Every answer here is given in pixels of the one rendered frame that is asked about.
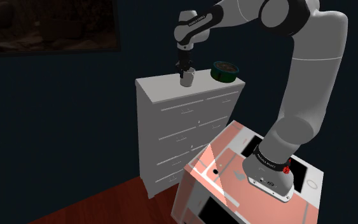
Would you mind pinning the white chest of drawers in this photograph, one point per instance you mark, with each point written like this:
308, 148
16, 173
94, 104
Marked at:
178, 124

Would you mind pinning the white cup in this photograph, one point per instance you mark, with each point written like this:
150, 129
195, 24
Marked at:
187, 80

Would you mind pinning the dark framed wall picture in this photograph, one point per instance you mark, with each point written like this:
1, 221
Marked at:
48, 24

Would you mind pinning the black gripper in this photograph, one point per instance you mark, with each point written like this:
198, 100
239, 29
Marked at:
184, 58

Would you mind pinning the green round tin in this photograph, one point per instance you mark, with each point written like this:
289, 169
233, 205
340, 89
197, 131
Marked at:
224, 74

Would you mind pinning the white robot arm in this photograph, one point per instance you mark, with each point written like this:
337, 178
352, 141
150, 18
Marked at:
315, 77

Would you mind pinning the pink patterned robot stand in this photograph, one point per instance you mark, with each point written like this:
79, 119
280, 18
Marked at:
253, 198

